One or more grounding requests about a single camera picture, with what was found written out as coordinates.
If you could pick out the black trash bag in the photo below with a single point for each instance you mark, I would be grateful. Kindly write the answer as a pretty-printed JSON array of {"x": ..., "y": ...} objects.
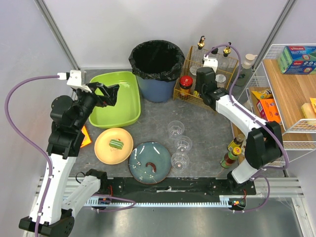
[{"x": 157, "y": 60}]

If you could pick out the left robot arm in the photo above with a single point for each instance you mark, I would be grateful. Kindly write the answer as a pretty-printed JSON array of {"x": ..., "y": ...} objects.
[{"x": 54, "y": 215}]

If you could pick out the beige plate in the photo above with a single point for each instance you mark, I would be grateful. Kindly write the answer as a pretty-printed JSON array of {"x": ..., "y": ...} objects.
[{"x": 109, "y": 155}]

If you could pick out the blue ceramic plate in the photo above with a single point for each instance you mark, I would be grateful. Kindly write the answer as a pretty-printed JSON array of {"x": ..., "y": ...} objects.
[{"x": 149, "y": 152}]

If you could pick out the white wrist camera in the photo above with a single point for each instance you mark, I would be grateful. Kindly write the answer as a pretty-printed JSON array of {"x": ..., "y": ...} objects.
[
  {"x": 75, "y": 79},
  {"x": 210, "y": 62}
]

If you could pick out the small brown bottle tan cap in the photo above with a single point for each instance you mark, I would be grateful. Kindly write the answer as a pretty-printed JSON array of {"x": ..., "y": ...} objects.
[{"x": 196, "y": 94}]

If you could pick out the black cap glass bottle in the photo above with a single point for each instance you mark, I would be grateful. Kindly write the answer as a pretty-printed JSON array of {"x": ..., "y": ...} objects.
[{"x": 214, "y": 51}]

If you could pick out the cream pump soap bottle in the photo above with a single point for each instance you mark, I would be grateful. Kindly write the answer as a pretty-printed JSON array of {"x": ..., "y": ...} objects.
[{"x": 245, "y": 70}]

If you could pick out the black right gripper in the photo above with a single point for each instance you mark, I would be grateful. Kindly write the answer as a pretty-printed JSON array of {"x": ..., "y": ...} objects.
[{"x": 202, "y": 80}]

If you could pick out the yellow snack bag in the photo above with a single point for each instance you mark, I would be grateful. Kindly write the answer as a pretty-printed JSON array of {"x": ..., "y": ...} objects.
[{"x": 263, "y": 94}]

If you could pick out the blue sponge package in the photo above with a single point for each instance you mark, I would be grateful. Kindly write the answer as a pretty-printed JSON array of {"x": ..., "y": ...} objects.
[{"x": 298, "y": 60}]

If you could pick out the green plastic basin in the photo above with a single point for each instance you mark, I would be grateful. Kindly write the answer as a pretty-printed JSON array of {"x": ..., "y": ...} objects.
[{"x": 128, "y": 107}]

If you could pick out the red sausage piece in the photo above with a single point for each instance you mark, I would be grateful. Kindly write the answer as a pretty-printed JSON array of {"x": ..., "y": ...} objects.
[{"x": 152, "y": 165}]

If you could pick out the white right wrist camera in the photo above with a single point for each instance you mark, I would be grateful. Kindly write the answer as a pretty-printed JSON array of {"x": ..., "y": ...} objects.
[{"x": 210, "y": 62}]

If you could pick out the yellow sponge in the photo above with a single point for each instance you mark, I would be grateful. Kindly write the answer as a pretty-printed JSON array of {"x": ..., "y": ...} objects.
[{"x": 309, "y": 109}]

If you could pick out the blue trash bin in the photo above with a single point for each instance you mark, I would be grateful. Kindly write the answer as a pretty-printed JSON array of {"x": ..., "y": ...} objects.
[{"x": 156, "y": 91}]

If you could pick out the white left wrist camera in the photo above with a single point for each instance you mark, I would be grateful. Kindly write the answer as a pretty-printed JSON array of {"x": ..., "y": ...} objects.
[{"x": 75, "y": 79}]

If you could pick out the green layered cake slice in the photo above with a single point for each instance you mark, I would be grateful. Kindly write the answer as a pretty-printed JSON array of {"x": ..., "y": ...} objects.
[{"x": 116, "y": 144}]

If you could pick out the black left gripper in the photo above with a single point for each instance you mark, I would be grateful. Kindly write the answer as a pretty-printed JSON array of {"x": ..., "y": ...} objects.
[{"x": 98, "y": 94}]

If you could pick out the clear glass cup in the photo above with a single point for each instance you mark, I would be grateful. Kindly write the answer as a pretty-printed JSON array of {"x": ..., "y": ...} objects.
[
  {"x": 183, "y": 144},
  {"x": 175, "y": 129},
  {"x": 180, "y": 161}
]

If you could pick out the blue label silver lid jar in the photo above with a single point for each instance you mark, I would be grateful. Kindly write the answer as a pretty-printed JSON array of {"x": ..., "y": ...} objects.
[{"x": 220, "y": 80}]

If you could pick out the white wire shelf rack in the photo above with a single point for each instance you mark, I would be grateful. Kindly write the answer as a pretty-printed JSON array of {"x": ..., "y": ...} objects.
[{"x": 290, "y": 93}]

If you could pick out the red lid sauce jar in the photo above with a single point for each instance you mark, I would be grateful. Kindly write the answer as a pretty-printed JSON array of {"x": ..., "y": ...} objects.
[{"x": 185, "y": 83}]

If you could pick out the silver lid spice jar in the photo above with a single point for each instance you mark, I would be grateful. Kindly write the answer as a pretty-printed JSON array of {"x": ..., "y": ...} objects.
[{"x": 193, "y": 70}]

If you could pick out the black mounting base plate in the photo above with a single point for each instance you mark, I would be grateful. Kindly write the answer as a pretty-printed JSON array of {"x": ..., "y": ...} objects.
[{"x": 215, "y": 186}]

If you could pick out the glass oil bottle gold spout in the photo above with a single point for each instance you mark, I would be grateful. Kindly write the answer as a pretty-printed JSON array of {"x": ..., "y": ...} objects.
[{"x": 225, "y": 61}]

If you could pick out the green red sauce bottle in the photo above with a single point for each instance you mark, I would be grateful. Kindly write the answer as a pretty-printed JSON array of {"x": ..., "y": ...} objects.
[{"x": 230, "y": 157}]

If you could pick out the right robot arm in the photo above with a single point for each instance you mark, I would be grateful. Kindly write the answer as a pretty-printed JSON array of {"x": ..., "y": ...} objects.
[{"x": 264, "y": 143}]

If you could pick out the yellow wire basket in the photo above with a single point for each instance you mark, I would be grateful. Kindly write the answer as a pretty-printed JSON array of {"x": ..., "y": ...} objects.
[{"x": 191, "y": 61}]

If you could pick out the orange purple box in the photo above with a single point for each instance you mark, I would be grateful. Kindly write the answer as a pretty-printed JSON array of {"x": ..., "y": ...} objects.
[{"x": 268, "y": 110}]

